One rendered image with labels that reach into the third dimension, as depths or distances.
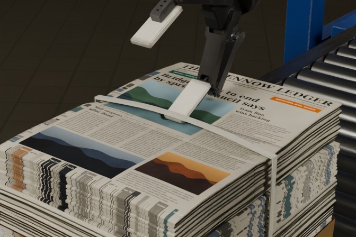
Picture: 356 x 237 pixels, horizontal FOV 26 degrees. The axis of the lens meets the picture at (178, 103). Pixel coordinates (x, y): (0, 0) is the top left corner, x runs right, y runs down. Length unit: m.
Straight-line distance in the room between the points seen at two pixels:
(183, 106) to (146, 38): 0.14
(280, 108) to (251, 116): 0.04
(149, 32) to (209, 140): 0.16
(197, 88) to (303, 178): 0.18
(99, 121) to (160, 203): 0.22
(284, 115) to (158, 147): 0.18
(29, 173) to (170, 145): 0.17
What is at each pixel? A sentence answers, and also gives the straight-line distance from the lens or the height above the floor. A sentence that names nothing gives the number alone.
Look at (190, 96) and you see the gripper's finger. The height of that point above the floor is 1.06.
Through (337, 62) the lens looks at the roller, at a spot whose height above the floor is 0.79.
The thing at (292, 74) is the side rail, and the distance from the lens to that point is 1.79.
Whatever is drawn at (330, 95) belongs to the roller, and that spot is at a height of 0.79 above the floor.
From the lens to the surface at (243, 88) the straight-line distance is 1.10.
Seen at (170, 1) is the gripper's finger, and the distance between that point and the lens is 0.93.
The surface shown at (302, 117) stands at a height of 1.03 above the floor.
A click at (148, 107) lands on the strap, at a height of 1.04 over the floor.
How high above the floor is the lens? 1.46
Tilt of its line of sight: 24 degrees down
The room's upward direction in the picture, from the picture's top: straight up
